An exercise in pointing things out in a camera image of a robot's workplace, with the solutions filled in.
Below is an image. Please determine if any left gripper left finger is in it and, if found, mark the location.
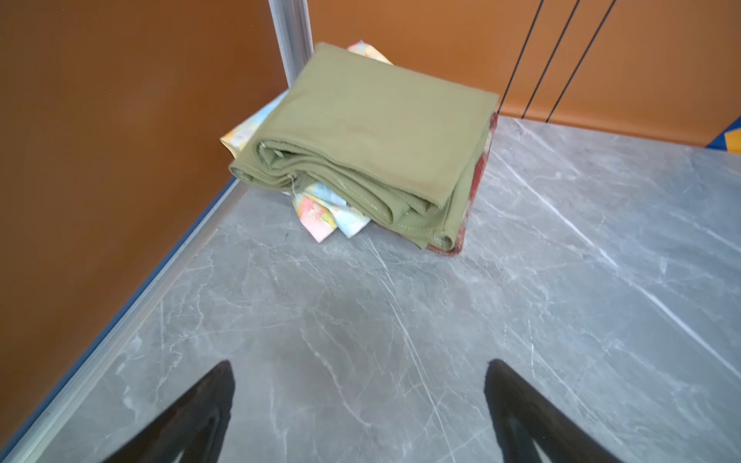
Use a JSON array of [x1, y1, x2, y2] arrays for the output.
[[106, 361, 235, 462]]

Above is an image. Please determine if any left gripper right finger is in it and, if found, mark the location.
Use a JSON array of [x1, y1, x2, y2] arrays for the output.
[[484, 359, 619, 462]]

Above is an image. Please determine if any red plaid skirt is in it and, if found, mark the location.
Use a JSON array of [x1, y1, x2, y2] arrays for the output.
[[426, 113, 499, 257]]

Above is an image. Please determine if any floral pastel skirt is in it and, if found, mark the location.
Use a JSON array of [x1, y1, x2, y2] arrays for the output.
[[219, 39, 395, 244]]

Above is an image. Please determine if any olive green skirt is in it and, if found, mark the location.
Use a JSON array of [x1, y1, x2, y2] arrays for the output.
[[230, 44, 499, 250]]

